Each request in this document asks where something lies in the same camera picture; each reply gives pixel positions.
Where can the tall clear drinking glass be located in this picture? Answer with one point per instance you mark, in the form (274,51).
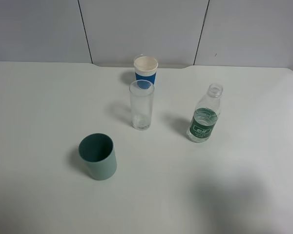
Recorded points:
(141,103)

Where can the grey-green plastic cup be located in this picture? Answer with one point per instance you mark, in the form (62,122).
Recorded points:
(98,153)

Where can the blue and white paper cup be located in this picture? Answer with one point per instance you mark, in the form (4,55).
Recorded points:
(145,70)

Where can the clear bottle with green label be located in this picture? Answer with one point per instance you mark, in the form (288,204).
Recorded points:
(206,114)

